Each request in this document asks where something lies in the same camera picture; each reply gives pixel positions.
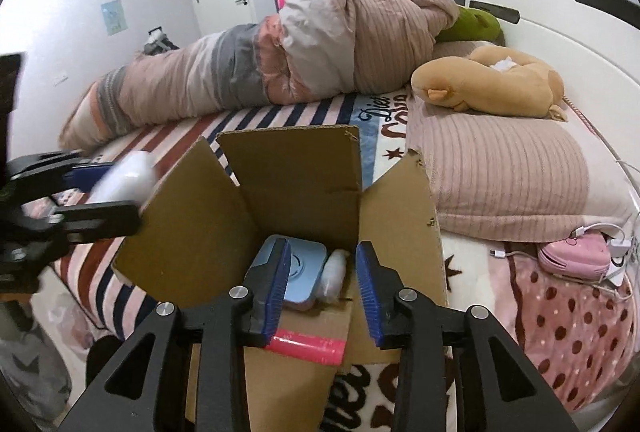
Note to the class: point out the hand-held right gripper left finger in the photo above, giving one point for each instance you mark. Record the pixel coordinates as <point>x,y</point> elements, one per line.
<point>280,282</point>

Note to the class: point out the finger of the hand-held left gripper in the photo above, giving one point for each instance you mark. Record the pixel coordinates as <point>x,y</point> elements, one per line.
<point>100,219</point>
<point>87,174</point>

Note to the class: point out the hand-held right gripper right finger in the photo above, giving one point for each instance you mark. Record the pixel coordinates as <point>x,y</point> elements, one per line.
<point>367,292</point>

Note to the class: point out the light blue square device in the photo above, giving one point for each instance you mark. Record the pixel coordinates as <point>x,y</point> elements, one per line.
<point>306,272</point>

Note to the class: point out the white rounded object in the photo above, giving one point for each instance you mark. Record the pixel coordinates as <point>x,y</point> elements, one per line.
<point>127,179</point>

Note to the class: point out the brown cardboard box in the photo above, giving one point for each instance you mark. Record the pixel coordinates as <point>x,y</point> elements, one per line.
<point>295,171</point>

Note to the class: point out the translucent white object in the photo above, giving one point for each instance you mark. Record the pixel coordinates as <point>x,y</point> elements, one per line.
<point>335,277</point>

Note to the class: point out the pink cylinder roll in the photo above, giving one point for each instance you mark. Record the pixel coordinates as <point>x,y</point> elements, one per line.
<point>310,346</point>

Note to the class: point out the person's patterned grey pants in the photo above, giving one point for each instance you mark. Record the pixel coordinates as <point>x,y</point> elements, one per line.
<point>30,362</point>

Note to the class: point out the dark pile of things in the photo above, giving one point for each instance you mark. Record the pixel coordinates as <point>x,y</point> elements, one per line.
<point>157,42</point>

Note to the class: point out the striped pink pillow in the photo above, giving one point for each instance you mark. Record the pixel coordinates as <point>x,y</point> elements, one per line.
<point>500,171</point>

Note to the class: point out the pink small device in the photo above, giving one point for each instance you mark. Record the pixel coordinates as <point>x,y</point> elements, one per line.
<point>575,257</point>

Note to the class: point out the tan plush toy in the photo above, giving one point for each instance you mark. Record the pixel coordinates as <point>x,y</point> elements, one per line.
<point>500,86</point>

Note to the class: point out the rolled striped pink quilt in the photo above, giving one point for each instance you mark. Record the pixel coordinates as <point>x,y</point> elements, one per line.
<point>325,36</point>

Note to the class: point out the white charger plug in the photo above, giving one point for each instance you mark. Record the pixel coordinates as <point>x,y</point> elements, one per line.
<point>621,248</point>

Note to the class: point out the green plush toy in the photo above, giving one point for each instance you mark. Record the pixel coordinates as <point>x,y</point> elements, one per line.
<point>472,24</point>

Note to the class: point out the wall poster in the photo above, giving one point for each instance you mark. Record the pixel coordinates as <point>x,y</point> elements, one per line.
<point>113,16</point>

